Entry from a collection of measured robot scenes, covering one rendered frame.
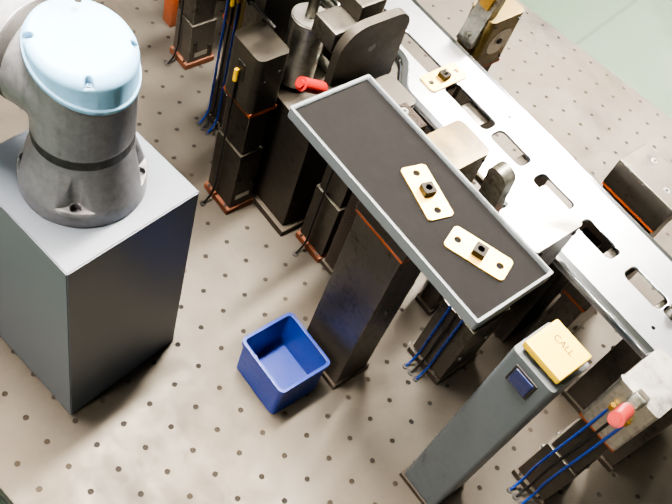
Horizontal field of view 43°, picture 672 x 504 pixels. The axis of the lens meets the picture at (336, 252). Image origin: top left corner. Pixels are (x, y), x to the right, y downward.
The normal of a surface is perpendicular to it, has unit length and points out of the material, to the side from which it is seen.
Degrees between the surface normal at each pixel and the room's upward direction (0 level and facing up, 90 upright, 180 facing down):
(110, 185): 72
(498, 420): 90
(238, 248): 0
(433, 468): 90
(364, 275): 90
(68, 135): 90
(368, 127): 0
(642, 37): 0
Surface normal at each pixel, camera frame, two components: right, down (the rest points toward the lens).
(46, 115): -0.46, 0.66
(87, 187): 0.31, 0.62
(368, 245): -0.76, 0.41
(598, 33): 0.23, -0.55
